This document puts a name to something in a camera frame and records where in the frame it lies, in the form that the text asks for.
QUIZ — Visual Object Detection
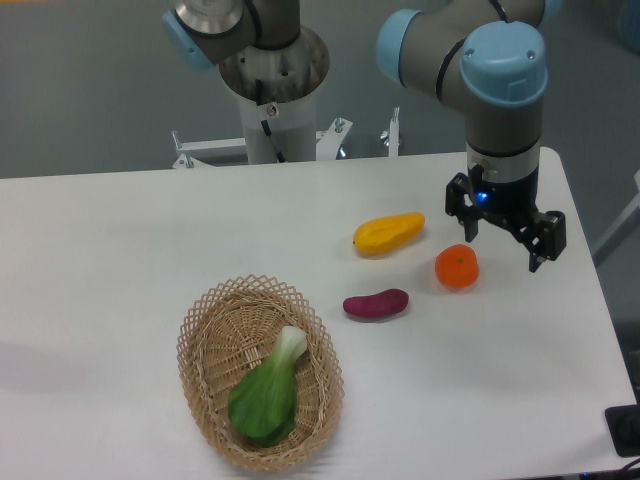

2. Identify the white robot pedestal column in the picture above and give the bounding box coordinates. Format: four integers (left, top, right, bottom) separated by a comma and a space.
218, 27, 331, 164

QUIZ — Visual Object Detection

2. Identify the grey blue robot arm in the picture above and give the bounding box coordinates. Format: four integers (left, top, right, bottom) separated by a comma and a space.
162, 1, 566, 270

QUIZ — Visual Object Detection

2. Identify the green bok choy vegetable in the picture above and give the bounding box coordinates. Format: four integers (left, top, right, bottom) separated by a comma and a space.
228, 326, 307, 448

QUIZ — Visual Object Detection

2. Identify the purple sweet potato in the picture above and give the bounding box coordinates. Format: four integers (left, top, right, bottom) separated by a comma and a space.
342, 289, 409, 321

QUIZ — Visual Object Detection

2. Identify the white frame at right edge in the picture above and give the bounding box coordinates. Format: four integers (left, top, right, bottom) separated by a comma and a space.
592, 171, 640, 268

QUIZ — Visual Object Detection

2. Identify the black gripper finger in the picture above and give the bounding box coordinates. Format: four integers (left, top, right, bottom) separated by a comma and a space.
516, 211, 566, 273
445, 173, 483, 242

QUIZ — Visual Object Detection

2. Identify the woven wicker oval basket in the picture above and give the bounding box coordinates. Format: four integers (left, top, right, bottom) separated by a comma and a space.
177, 274, 344, 472

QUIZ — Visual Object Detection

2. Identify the orange tangerine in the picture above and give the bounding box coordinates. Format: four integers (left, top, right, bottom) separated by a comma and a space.
434, 244, 480, 289

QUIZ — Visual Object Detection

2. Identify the black cable on pedestal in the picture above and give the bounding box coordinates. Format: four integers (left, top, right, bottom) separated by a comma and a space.
256, 79, 289, 164

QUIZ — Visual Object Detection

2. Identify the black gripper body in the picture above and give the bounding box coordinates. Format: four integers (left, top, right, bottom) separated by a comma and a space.
468, 164, 539, 229

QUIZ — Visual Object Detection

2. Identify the white metal base frame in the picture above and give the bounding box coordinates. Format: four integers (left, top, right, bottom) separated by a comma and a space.
172, 106, 402, 169

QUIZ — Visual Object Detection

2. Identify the yellow mango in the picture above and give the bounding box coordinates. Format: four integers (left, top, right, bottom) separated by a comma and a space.
352, 212, 425, 256

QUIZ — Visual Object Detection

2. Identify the black device at table edge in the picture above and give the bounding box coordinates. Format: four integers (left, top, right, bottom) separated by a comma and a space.
605, 404, 639, 458

